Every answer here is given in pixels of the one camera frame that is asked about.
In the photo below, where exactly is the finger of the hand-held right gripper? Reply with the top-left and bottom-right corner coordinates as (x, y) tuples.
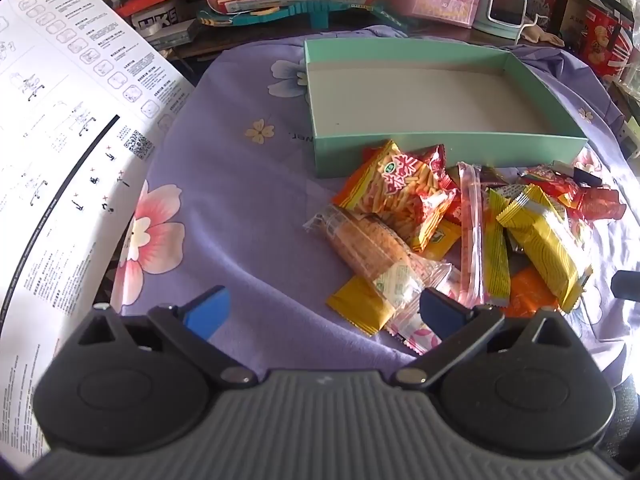
(611, 270), (640, 306)

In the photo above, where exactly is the red rainbow candy packet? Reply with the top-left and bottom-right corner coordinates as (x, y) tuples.
(517, 165), (583, 211)

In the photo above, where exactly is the red orange stick snack packet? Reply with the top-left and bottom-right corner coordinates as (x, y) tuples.
(332, 139), (463, 253)

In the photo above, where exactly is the long clear pink packet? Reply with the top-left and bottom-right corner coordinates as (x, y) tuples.
(457, 161), (488, 306)

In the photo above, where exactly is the shiny red packet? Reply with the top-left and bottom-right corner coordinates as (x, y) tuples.
(565, 185), (626, 221)

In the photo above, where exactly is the long thin yellow packet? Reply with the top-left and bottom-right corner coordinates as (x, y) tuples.
(487, 187), (512, 306)

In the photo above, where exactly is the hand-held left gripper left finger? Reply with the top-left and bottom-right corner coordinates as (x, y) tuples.
(75, 285), (258, 391)

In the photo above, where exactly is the mint green cardboard box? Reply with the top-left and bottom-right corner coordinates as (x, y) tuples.
(304, 37), (588, 179)

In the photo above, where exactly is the beige cloth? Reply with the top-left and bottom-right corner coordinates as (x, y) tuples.
(520, 22), (563, 46)

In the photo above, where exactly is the black lettered box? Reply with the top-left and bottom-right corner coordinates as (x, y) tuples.
(131, 7), (198, 51)

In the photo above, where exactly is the yellow striped packet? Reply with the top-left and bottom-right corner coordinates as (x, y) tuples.
(495, 184), (593, 311)

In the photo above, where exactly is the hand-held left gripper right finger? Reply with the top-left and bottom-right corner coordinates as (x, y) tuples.
(392, 287), (576, 391)

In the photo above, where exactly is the purple floral cloth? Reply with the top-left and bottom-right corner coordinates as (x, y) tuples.
(107, 25), (640, 376)

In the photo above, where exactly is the yellow green-label packet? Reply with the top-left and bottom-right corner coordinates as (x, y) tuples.
(326, 220), (463, 337)

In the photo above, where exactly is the red biscuit box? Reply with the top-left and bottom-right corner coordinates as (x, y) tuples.
(580, 5), (636, 78)

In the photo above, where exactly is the teal toy track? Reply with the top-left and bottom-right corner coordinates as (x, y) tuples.
(197, 0), (401, 31)

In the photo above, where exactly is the clear rice cracker packet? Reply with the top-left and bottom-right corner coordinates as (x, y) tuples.
(302, 205), (453, 311)

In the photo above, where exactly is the white printed instruction sheet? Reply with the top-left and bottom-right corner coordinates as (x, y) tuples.
(0, 0), (196, 476)

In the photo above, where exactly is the white cable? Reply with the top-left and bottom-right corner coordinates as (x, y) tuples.
(512, 12), (546, 43)

